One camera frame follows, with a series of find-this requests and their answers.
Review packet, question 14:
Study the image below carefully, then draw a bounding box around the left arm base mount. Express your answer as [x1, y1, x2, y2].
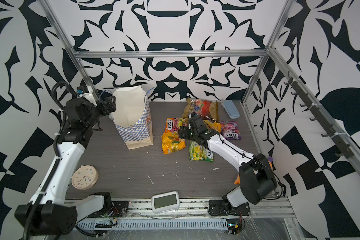
[88, 192, 130, 218]

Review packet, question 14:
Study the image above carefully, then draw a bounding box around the black wall hook rail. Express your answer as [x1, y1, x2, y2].
[285, 72, 355, 159]

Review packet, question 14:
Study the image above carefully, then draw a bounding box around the light blue case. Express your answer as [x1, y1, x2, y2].
[222, 100, 240, 120]

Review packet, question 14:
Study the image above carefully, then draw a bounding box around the checkered paper bag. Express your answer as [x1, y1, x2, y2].
[112, 86, 154, 150]

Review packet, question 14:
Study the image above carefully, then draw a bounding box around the yellow snack bag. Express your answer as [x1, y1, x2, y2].
[204, 120, 222, 133]

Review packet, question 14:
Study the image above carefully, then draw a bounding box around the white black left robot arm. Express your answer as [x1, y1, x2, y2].
[15, 96, 116, 240]

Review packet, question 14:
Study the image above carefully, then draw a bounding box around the orange Fox's fruits candy bag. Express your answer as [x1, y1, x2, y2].
[165, 118, 188, 133]

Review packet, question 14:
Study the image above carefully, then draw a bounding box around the white digital timer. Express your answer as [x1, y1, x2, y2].
[151, 191, 180, 214]

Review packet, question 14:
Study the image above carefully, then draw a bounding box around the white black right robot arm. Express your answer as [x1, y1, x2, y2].
[178, 113, 279, 208]

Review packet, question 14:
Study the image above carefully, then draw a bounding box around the green Fox's candy bag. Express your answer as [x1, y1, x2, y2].
[189, 141, 214, 163]

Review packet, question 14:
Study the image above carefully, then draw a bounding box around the yellow mango candy bag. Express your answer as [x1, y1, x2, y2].
[161, 132, 186, 155]

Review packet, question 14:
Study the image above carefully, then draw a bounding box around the orange shark plush toy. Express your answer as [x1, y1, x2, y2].
[234, 157, 274, 185]

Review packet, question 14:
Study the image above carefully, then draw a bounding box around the gold fruit gummy bag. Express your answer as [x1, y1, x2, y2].
[183, 98, 219, 122]

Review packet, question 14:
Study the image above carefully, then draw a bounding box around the white slotted cable duct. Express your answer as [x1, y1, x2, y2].
[78, 219, 228, 231]

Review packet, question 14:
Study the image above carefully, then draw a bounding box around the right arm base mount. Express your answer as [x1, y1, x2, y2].
[208, 195, 251, 217]

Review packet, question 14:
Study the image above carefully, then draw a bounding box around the aluminium cage frame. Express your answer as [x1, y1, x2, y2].
[43, 1, 360, 240]

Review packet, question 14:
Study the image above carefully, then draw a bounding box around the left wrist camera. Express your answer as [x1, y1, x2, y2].
[77, 85, 98, 107]

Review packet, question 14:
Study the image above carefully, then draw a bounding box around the purple candy bag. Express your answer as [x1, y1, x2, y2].
[220, 121, 242, 141]

